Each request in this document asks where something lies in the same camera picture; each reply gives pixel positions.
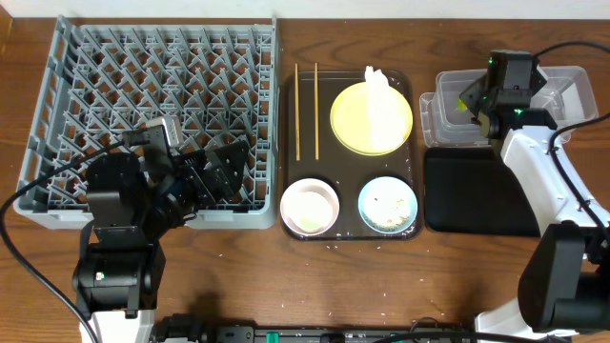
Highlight white paper napkin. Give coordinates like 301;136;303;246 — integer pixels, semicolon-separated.
364;66;407;151

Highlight light blue bowl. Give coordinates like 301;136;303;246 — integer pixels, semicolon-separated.
357;176;418;235

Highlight rice and food scraps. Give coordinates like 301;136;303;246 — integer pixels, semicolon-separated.
366;196;412;232

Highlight green orange snack wrapper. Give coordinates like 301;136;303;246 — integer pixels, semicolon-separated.
456;99;468;112

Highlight white paper cup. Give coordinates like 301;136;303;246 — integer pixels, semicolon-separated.
290;192;333;232

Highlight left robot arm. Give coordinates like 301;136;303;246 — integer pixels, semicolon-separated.
72;138;250;342

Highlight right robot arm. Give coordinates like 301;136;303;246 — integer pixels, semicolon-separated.
459;50;609;342

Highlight black rectangular waste tray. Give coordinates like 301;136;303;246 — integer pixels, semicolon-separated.
423;148;540;237

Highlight clear plastic bin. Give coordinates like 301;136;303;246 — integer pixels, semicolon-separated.
433;66;599;124

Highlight grey plastic dish rack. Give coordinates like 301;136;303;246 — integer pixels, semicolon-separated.
13;17;280;230

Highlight pink white bowl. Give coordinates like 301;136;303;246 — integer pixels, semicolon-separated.
280;178;340;237

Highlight left wooden chopstick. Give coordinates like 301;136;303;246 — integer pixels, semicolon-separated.
295;63;301;161

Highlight dark brown serving tray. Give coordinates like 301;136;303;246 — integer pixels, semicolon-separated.
280;71;425;241

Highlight yellow round plate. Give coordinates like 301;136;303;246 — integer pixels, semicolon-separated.
330;82;413;156

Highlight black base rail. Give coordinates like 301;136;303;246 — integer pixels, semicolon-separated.
148;314;464;343

